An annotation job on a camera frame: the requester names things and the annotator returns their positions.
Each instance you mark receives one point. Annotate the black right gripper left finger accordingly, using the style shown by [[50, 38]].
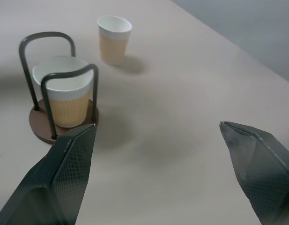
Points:
[[57, 173]]

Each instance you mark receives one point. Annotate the tan and white paper cup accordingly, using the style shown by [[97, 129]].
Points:
[[67, 103], [113, 39]]

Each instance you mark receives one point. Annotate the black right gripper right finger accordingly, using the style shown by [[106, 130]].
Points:
[[259, 164]]

